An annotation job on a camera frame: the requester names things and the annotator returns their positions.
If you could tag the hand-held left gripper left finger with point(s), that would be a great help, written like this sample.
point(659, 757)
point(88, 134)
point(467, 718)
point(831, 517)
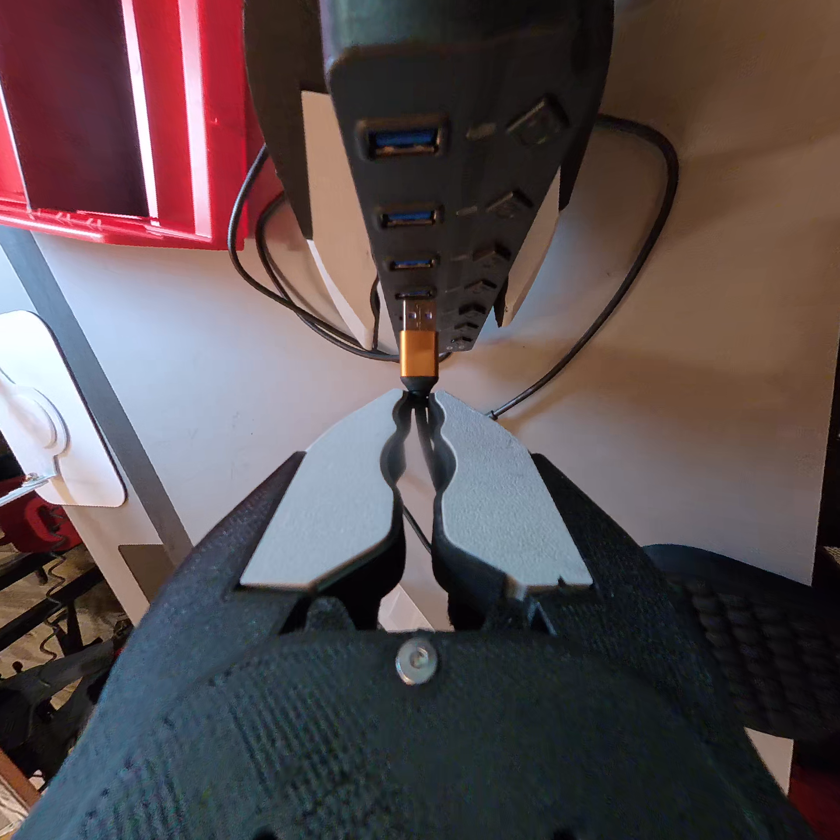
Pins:
point(328, 518)

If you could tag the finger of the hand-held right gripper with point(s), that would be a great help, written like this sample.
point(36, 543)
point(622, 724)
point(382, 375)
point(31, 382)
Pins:
point(535, 256)
point(334, 216)

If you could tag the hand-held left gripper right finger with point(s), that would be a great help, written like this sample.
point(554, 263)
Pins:
point(512, 518)

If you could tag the red plastic bin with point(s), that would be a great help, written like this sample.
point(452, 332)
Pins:
point(229, 131)

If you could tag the black usb hub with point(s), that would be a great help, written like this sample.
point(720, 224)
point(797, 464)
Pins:
point(459, 170)

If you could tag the red plastic object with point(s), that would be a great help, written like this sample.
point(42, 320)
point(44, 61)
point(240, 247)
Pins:
point(26, 525)

